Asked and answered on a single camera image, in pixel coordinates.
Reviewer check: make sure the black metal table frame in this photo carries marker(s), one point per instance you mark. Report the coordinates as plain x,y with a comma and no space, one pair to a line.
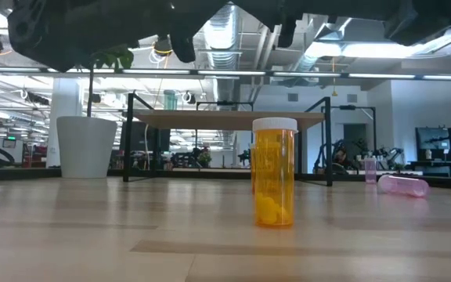
26,174

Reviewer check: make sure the small background potted plant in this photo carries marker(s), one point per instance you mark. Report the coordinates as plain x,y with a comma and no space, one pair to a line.
204,158

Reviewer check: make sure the large orange medicine bottle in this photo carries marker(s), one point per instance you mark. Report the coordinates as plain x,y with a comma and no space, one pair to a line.
252,172

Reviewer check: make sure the small orange medicine bottle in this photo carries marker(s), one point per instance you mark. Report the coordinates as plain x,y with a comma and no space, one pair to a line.
274,176

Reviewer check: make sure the black background monitor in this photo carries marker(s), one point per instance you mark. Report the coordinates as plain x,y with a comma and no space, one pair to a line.
433,139
163,137

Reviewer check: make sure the teal medicine bottle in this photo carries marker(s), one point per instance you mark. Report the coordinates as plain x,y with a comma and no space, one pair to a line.
170,101

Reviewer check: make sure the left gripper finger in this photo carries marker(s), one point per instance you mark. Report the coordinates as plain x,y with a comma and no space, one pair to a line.
182,43

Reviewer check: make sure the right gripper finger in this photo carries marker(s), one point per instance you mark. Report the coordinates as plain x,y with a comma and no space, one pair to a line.
288,33

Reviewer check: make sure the wooden shelf black legs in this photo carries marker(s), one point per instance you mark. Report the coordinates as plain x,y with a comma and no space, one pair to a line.
225,119

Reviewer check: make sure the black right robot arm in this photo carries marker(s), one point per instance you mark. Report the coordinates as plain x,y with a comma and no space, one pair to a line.
425,23

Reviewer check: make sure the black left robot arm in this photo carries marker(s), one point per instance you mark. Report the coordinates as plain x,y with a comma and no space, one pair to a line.
53,35

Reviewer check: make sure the pink medicine bottle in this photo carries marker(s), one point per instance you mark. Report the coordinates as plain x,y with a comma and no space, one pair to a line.
370,170
403,185

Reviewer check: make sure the black background rig frame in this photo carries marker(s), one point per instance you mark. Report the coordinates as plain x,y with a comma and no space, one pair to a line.
348,107

